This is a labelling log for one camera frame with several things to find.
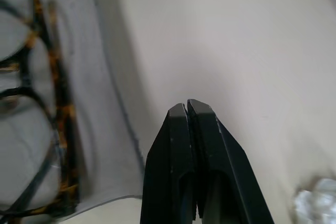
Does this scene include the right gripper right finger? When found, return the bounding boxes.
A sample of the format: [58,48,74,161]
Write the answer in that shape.
[186,99,275,224]

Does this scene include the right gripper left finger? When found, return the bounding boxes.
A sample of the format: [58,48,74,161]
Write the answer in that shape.
[140,103,198,224]

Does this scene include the tortoiseshell round eyeglasses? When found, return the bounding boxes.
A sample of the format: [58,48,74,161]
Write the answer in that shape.
[0,0,82,220]

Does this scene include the crumpled white paper ball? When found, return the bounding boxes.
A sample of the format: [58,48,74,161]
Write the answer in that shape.
[292,176,336,224]

